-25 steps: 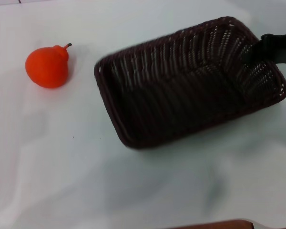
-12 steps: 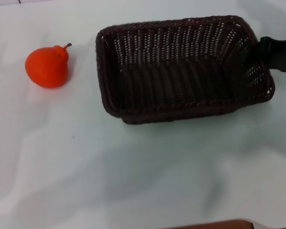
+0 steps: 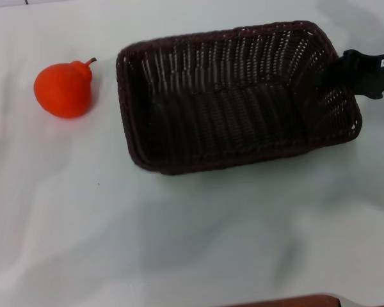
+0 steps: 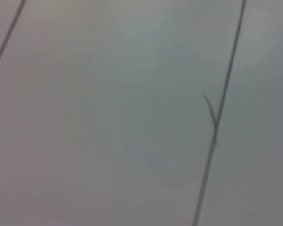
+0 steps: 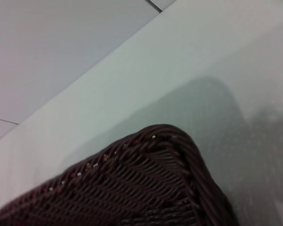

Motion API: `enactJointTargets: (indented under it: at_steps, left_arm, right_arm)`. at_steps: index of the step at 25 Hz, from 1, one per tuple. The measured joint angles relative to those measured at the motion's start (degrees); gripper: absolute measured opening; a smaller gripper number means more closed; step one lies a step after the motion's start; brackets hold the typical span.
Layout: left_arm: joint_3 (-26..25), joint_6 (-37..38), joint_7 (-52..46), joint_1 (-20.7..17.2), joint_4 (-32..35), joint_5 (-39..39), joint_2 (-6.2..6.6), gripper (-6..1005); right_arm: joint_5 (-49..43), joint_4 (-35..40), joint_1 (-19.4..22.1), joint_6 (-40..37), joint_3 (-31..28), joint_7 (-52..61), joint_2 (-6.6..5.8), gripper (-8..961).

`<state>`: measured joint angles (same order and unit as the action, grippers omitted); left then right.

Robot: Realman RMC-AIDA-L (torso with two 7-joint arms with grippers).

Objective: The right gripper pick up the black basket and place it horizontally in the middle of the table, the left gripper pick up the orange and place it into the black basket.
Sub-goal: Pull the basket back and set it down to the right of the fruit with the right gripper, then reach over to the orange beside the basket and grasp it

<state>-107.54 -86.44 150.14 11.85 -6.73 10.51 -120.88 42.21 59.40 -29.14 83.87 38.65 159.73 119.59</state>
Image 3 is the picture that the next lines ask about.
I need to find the black woven rectangular basket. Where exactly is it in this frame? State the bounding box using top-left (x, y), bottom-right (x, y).
top-left (115, 20), bottom-right (363, 176)

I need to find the orange toy pear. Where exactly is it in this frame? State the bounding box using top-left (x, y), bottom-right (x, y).
top-left (33, 57), bottom-right (97, 120)

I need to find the brown curved panel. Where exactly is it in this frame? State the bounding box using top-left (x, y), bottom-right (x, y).
top-left (229, 293), bottom-right (342, 307)

